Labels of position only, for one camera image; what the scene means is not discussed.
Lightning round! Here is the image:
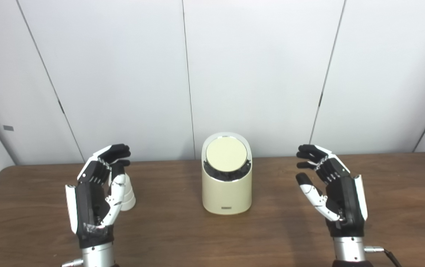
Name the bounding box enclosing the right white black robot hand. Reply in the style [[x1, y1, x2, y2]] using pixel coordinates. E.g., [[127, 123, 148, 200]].
[[296, 144, 368, 238]]

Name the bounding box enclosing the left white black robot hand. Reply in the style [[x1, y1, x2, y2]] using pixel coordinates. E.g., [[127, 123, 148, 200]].
[[65, 144, 131, 249]]

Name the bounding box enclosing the small white plastic bottle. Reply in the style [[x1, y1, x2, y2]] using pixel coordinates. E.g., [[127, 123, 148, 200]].
[[121, 174, 137, 212]]

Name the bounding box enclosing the cream-colored bin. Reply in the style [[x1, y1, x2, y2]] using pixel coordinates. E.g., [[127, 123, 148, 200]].
[[202, 132, 253, 215]]

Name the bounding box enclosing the cream round bin lid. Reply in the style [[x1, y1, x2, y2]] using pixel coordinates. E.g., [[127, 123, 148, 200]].
[[206, 136, 248, 172]]

